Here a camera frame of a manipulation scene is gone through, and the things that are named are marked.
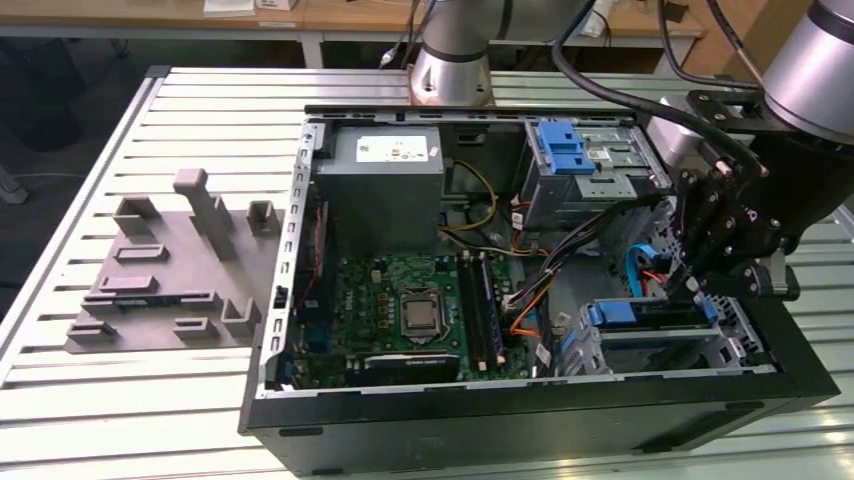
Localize grey parts rack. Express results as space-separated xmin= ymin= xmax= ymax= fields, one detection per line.
xmin=62 ymin=167 xmax=288 ymax=356

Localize black graphics card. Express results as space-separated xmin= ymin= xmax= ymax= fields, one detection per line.
xmin=345 ymin=352 xmax=461 ymax=386

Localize black PC case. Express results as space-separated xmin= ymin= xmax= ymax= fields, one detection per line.
xmin=237 ymin=103 xmax=840 ymax=477

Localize silver CPU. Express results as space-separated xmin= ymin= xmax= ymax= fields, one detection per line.
xmin=403 ymin=299 xmax=439 ymax=329

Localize metal disk bay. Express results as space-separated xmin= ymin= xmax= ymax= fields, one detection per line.
xmin=559 ymin=297 xmax=762 ymax=376

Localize black cable bundle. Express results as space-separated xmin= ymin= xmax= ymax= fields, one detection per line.
xmin=505 ymin=194 xmax=668 ymax=311

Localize white paper sheet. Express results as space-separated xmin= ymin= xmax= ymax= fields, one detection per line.
xmin=202 ymin=0 xmax=256 ymax=19

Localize black CPU socket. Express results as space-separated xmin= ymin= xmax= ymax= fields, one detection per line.
xmin=395 ymin=286 xmax=452 ymax=344

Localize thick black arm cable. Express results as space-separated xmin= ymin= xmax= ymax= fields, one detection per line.
xmin=549 ymin=0 xmax=771 ymax=177
xmin=705 ymin=0 xmax=763 ymax=87

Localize hard disk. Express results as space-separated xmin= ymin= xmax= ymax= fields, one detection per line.
xmin=584 ymin=294 xmax=720 ymax=334

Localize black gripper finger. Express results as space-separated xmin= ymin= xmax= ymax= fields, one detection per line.
xmin=695 ymin=251 xmax=802 ymax=304
xmin=668 ymin=168 xmax=743 ymax=311

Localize grey metal stand foot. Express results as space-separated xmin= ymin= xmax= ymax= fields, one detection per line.
xmin=0 ymin=162 xmax=32 ymax=206

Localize grey power supply unit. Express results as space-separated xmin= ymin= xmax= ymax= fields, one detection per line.
xmin=312 ymin=124 xmax=447 ymax=256

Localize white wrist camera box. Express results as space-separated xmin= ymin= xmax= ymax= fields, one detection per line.
xmin=648 ymin=96 xmax=736 ymax=172

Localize black RAM slot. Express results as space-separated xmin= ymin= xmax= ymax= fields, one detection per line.
xmin=459 ymin=252 xmax=485 ymax=369

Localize wooden cabinet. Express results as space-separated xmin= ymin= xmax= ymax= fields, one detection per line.
xmin=679 ymin=0 xmax=819 ymax=92

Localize wooden desk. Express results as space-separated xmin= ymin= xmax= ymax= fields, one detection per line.
xmin=0 ymin=0 xmax=708 ymax=71

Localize clear plastic bag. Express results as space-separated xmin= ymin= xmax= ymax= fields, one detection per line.
xmin=588 ymin=0 xmax=612 ymax=37

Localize green motherboard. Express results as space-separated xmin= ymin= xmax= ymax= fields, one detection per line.
xmin=285 ymin=252 xmax=541 ymax=389

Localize blue data wire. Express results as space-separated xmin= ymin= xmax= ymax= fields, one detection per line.
xmin=625 ymin=242 xmax=673 ymax=301

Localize metal drive cage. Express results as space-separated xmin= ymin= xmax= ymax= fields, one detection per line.
xmin=519 ymin=119 xmax=673 ymax=231

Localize yellow wire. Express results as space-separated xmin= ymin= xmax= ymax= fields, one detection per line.
xmin=439 ymin=159 xmax=499 ymax=234

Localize blue plastic drive latch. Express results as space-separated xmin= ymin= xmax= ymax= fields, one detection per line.
xmin=536 ymin=119 xmax=599 ymax=176

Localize orange wires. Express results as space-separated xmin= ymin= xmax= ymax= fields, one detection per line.
xmin=509 ymin=299 xmax=543 ymax=337

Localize hanging cable with plug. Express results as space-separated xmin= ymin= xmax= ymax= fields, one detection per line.
xmin=376 ymin=0 xmax=429 ymax=70

